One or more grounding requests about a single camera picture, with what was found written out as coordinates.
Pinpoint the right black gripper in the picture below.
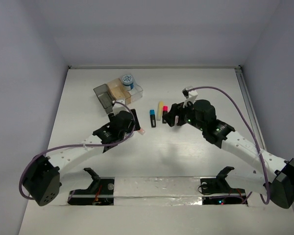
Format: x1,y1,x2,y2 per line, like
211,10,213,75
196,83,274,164
162,97,206,132

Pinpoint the blue white slime jar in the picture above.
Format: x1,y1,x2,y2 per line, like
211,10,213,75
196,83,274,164
121,74,134,91

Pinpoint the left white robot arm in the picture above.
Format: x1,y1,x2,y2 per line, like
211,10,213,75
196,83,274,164
19,109,140,207

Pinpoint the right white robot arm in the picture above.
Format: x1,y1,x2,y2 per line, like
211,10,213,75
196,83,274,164
163,99,294,209

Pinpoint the pink cap black highlighter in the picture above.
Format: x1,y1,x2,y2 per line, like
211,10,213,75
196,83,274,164
162,106,168,124

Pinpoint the yellow pastel highlighter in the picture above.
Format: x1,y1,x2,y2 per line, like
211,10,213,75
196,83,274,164
156,101,164,121

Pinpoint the blue cap black highlighter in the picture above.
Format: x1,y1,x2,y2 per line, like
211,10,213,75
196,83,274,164
149,109,156,128

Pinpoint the orange pastel highlighter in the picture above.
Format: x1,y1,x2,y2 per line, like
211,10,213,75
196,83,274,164
138,128,145,135

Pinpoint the clear plastic bin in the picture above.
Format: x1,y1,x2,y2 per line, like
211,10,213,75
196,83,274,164
120,73,143,103

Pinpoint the amber translucent bin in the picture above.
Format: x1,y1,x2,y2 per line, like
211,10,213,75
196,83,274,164
106,78,131,105

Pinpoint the grey translucent bin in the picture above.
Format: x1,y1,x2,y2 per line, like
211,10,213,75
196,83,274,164
93,84,114,114

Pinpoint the silver tape strip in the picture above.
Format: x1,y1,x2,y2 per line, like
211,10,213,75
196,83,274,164
113,177,202,206

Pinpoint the white foam front board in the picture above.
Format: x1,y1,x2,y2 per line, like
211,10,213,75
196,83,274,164
20,203,294,235

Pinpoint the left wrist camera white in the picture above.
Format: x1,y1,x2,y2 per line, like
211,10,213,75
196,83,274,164
112,99,127,115

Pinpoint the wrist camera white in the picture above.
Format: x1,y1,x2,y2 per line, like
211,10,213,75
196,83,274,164
182,86,198,108
112,99,127,115

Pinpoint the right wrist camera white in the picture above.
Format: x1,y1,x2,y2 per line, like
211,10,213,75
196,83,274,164
182,86,198,108

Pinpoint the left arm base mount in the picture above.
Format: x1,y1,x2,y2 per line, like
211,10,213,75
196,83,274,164
67,167,115,206

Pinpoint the aluminium rail right edge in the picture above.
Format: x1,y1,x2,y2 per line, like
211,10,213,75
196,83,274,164
235,66,267,150

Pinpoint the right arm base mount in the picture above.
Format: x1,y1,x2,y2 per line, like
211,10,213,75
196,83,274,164
197,166,248,206

